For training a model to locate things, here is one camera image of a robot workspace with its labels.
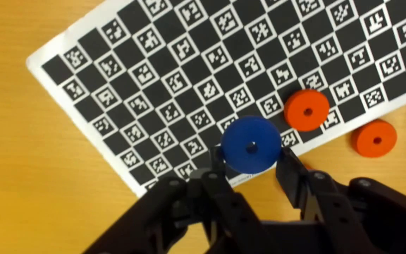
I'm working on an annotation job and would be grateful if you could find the blue disc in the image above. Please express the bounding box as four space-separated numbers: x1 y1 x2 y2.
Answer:
220 115 283 174

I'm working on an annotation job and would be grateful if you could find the checkered marker calibration board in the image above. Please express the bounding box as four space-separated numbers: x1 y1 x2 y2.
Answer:
25 0 406 199

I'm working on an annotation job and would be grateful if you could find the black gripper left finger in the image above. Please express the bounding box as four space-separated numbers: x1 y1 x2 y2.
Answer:
82 147 271 254

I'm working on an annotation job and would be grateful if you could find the orange disc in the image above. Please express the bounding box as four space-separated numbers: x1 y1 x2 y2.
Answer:
351 119 399 158
283 89 331 134

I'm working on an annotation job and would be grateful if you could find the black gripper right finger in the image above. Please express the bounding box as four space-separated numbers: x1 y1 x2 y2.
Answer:
274 147 406 254

